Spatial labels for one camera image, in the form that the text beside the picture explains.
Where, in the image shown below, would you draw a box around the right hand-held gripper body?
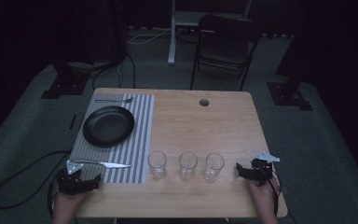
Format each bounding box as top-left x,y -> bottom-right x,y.
247,150 -> 282,188

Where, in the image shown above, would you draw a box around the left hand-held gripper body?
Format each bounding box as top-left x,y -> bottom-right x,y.
56,160 -> 95,197

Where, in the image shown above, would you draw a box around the person's left hand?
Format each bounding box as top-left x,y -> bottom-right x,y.
51,189 -> 89,224

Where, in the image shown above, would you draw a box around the person's right hand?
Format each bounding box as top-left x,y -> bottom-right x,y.
247,175 -> 280,224

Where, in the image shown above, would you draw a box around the silver table knife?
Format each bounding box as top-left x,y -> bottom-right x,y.
72,158 -> 132,170

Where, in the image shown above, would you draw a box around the clear drinking glass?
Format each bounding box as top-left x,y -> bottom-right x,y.
201,152 -> 226,183
146,150 -> 168,180
178,151 -> 199,181

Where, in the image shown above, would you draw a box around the black round plate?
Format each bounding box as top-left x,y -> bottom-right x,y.
82,105 -> 136,148

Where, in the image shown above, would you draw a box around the small black floor strip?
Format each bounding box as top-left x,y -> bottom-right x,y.
68,114 -> 78,132

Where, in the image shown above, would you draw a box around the grey striped placemat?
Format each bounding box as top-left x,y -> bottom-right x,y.
69,93 -> 156,185

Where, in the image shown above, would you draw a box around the black stand base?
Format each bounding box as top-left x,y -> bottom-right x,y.
266,81 -> 314,112
40,61 -> 91,100

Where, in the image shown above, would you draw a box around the silver fork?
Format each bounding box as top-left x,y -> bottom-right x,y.
94,96 -> 135,105

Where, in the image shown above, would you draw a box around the black folding chair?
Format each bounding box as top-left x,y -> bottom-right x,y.
189,13 -> 263,91

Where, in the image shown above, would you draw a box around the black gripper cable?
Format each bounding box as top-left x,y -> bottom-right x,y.
260,167 -> 283,217

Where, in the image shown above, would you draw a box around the black floor cable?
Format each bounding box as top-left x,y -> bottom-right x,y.
0,150 -> 73,210

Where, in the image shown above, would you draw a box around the black hanging cables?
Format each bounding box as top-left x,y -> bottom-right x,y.
91,51 -> 137,91

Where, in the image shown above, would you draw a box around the white metal desk frame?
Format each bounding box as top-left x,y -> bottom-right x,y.
167,0 -> 254,65

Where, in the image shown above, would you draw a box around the white floor cable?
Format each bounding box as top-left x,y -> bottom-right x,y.
126,27 -> 181,45

